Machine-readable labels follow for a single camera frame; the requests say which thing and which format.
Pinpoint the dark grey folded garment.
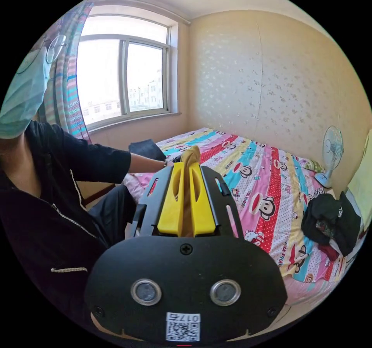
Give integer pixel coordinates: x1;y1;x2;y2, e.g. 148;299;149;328
129;138;167;163

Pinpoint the white table fan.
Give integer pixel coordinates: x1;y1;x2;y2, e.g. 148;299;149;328
314;125;344;189

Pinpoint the window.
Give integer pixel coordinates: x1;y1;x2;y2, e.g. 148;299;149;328
76;12;183;132

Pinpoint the yellow jacket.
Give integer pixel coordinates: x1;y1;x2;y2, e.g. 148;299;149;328
179;145;202;237

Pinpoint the person's body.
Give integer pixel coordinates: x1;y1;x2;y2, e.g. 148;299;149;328
0;35;141;338

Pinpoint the person's left forearm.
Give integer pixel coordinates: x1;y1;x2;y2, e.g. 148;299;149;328
127;153;167;175

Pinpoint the green flowered pillow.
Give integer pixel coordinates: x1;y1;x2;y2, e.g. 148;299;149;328
299;157;326;174

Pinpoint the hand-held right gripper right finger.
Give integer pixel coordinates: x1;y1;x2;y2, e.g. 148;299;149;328
189;164;217;237

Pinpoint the pile of clothes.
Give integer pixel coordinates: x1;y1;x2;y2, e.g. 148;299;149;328
300;190;363;263

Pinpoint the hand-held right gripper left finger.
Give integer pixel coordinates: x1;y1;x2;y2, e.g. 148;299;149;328
157;162;184;235

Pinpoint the striped patterned curtain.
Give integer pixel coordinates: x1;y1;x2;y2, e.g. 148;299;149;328
43;2;94;144

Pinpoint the bed with cartoon striped sheet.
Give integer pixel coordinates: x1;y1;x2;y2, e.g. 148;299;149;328
121;126;358;311

